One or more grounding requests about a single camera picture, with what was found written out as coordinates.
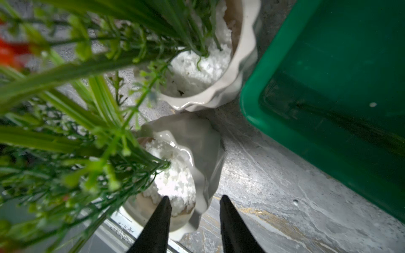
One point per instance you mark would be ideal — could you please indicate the pink flower pot front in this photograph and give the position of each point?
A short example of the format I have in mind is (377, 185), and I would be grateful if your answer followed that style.
(72, 167)

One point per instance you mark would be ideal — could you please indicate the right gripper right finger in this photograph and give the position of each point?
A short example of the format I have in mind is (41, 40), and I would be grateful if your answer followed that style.
(236, 237)

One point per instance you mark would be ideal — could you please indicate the green plastic tray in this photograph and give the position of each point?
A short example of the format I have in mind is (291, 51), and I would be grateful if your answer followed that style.
(331, 88)

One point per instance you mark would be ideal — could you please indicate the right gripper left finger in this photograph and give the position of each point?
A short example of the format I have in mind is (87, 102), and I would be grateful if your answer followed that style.
(155, 235)

